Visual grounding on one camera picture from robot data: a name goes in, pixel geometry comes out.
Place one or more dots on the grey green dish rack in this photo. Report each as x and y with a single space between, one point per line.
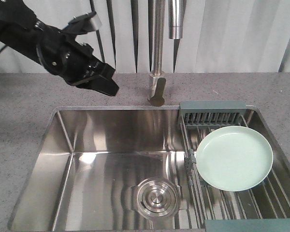
263 208

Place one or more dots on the light green round plate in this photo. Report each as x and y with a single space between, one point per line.
234 158

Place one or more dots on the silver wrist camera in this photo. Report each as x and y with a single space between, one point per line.
84 24

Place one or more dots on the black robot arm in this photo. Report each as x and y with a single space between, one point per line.
20 28

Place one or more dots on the round steel sink drain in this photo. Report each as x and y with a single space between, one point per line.
156 198

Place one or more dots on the stainless steel sink basin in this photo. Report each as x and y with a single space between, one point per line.
89 160

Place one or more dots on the stainless steel faucet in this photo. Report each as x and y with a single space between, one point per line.
157 80

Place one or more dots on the white pleated curtain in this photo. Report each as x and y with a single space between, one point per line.
219 36

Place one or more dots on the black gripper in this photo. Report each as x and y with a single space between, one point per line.
61 55

